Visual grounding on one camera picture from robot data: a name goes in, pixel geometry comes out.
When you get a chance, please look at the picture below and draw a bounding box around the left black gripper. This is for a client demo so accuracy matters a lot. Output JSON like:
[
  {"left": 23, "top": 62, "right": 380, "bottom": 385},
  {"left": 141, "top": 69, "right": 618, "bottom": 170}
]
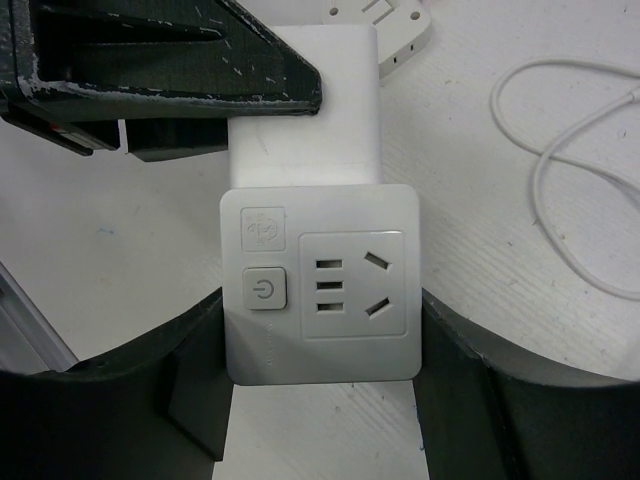
[{"left": 1, "top": 1, "right": 321, "bottom": 162}]

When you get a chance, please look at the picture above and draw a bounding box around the white cube power socket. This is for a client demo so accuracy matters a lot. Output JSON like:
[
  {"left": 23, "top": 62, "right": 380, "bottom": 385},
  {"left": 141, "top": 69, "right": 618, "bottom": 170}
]
[{"left": 220, "top": 184, "right": 422, "bottom": 386}]

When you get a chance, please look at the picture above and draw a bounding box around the white usb cable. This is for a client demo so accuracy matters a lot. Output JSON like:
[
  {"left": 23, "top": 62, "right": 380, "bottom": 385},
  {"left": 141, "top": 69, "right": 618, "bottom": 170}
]
[{"left": 489, "top": 58, "right": 640, "bottom": 301}]

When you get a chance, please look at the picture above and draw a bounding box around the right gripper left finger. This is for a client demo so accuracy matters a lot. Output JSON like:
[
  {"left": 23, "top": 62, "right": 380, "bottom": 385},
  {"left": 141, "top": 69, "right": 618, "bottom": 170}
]
[{"left": 1, "top": 290, "right": 234, "bottom": 479}]

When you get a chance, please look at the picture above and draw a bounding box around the white square plug adapter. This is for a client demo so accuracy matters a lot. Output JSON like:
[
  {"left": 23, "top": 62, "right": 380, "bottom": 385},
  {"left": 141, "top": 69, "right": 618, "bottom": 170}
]
[{"left": 323, "top": 0, "right": 432, "bottom": 81}]

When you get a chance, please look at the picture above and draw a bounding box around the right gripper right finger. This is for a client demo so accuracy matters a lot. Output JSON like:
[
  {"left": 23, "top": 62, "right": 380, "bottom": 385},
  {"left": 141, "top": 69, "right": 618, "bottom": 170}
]
[{"left": 413, "top": 291, "right": 639, "bottom": 479}]

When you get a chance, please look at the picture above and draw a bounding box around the aluminium extrusion rail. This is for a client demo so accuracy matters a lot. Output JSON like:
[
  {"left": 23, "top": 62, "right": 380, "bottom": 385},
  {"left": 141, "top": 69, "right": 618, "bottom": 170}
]
[{"left": 0, "top": 265, "right": 79, "bottom": 375}]

